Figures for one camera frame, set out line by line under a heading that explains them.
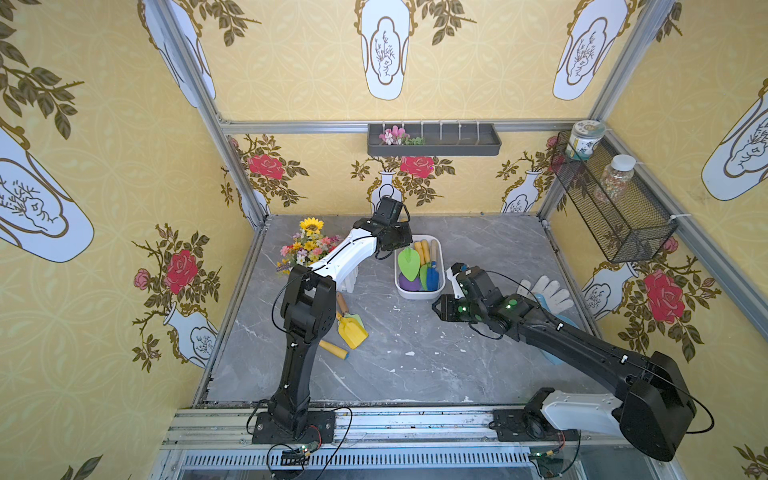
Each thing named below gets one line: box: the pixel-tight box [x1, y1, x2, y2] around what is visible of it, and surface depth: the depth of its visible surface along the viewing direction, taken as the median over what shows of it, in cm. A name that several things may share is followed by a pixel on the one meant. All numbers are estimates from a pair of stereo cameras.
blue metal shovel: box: [427, 261, 439, 292], surface depth 99 cm
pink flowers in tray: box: [379, 125, 425, 146], surface depth 89 cm
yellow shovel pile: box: [336, 311, 368, 349], surface depth 91 cm
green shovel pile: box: [397, 247, 421, 281], surface depth 96 cm
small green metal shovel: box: [336, 292, 364, 328], surface depth 95 cm
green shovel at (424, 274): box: [420, 263, 429, 291], surface depth 100 cm
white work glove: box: [517, 275, 574, 314], surface depth 100 cm
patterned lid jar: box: [566, 120, 606, 161], surface depth 87 cm
